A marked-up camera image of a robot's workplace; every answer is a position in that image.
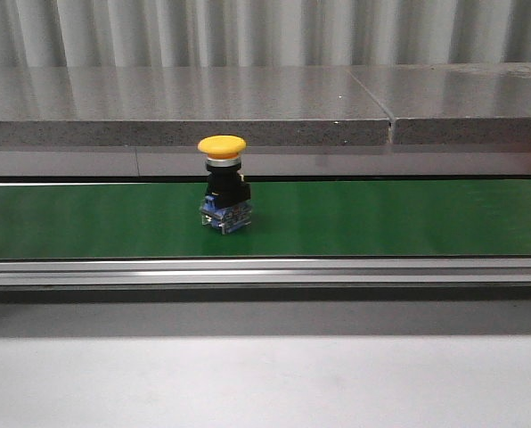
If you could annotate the green conveyor belt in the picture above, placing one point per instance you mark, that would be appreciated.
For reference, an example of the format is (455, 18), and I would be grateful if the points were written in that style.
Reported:
(313, 218)

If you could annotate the grey stone slab right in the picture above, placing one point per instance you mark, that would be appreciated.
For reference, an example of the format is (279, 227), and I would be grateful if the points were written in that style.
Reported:
(453, 103)

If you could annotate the white pleated curtain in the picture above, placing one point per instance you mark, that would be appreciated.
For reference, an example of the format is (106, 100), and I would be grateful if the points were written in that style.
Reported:
(254, 33)

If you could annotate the aluminium conveyor side rail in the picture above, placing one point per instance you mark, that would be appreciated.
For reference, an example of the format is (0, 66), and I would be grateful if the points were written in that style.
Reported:
(231, 273)

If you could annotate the grey stone counter slab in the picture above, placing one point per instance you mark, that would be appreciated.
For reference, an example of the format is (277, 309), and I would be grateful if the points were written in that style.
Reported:
(178, 106)

